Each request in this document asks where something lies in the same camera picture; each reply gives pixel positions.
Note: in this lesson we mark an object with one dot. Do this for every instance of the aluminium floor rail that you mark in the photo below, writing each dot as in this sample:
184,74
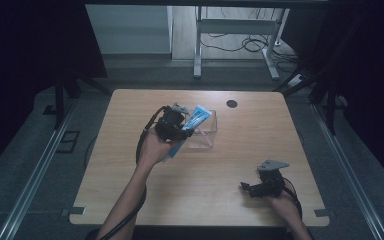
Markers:
350,173
36,173

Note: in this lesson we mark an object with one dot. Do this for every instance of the blue and white toothpaste tube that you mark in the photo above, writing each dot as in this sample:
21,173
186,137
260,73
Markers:
198,116

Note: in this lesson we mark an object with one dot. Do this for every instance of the person's right hand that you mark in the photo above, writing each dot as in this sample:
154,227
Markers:
285,205

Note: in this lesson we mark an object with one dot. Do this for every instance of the white power strip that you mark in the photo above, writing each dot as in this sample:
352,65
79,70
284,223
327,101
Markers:
296,80

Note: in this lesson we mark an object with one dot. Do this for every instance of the black round table grommet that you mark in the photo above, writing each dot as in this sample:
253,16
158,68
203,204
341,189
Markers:
232,103

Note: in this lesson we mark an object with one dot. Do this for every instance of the clear plastic container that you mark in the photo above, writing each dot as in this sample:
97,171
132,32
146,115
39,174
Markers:
206,138

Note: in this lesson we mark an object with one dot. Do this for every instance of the person's left hand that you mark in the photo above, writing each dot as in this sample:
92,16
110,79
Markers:
155,150

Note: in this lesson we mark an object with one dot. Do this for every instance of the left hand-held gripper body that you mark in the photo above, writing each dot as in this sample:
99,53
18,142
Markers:
170,125

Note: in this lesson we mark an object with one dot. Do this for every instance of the black metal stand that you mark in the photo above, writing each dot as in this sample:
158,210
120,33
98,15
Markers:
330,106
60,100

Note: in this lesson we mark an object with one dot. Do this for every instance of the grey tape piece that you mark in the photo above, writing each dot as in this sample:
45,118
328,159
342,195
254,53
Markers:
76,210
321,212

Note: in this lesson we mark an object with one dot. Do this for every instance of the white metal desk frame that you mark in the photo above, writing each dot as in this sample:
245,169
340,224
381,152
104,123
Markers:
236,26

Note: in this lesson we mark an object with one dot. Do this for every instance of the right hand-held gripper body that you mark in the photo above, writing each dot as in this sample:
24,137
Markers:
270,181

